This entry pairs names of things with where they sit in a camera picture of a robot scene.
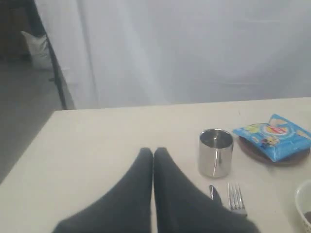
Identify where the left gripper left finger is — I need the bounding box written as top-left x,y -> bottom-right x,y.
53,148 -> 153,233

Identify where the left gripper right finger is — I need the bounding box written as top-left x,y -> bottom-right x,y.
154,148 -> 259,233

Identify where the silver table knife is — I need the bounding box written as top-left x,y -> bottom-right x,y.
209,185 -> 223,206

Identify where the silver fork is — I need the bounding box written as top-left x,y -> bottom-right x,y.
227,183 -> 247,217

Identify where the stainless steel cup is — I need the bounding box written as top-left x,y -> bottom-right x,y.
198,129 -> 234,179

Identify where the brown wooden plate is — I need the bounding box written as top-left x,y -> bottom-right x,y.
237,136 -> 311,167

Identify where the blue chips bag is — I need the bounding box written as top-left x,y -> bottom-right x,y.
233,114 -> 311,162

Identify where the grey ceramic bowl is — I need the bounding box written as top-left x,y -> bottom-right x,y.
294,180 -> 311,233

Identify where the white bag behind curtain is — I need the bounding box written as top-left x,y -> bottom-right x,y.
21,31 -> 52,70

